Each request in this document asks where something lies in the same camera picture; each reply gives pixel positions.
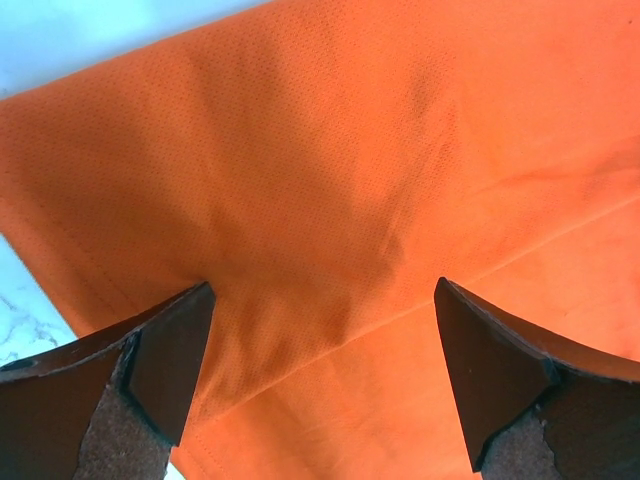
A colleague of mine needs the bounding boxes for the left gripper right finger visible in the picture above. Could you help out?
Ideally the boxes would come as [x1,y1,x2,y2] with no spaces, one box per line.
[434,278,639,479]

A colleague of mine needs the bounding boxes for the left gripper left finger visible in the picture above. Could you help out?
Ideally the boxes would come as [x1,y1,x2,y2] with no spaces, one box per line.
[1,283,215,479]

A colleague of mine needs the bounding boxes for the orange t shirt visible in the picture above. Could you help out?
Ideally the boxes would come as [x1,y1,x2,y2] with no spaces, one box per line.
[1,1,639,479]

